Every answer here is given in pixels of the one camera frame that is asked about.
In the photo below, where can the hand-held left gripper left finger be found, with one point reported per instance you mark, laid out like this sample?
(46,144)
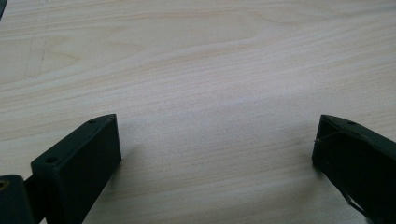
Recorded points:
(77,168)

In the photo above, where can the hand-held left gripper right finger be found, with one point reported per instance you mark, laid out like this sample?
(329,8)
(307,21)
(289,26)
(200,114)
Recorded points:
(358,165)

